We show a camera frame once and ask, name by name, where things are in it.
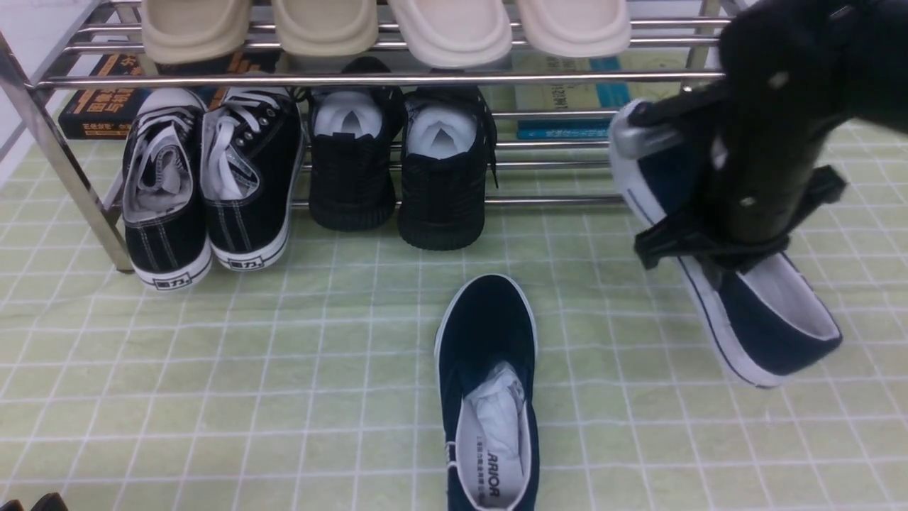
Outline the beige slipper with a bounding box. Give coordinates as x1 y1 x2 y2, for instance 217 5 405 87
271 1 379 56
140 1 253 65

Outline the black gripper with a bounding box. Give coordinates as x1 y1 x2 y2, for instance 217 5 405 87
630 79 846 272

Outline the black knit shoe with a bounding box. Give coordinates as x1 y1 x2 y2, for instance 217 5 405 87
304 85 405 232
397 85 497 251

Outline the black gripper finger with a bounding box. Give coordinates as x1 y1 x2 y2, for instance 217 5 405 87
31 493 69 511

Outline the green checkered tablecloth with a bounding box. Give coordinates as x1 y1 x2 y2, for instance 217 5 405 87
1 123 907 510

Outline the beige slipper far left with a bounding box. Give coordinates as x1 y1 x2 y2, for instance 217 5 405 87
140 1 253 65

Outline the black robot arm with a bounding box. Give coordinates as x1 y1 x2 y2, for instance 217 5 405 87
2 1 906 510

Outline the black orange book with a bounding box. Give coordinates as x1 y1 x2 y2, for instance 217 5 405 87
57 51 281 140

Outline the black knit shoe left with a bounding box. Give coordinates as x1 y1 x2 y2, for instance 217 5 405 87
304 85 405 232

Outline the black knit shoe right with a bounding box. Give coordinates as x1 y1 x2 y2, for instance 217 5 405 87
397 85 497 251

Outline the black canvas sneaker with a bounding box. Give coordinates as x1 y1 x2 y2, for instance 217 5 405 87
200 87 307 272
122 89 213 292

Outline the black canvas sneaker left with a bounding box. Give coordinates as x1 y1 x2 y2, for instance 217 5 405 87
122 89 213 292

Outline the cream slipper far right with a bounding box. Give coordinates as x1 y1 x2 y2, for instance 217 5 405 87
516 1 631 58

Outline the stainless steel shoe rack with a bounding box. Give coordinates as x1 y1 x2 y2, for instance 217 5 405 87
2 1 748 274

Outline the navy slip-on shoe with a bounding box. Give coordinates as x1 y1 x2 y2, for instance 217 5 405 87
609 98 842 388
434 274 541 510

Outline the cream slipper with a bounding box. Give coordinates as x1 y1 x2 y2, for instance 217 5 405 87
388 1 513 69
516 1 631 58

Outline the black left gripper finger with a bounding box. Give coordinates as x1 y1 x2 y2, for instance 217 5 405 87
0 500 25 511

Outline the black canvas sneaker right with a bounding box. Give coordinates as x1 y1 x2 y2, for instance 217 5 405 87
200 87 307 272

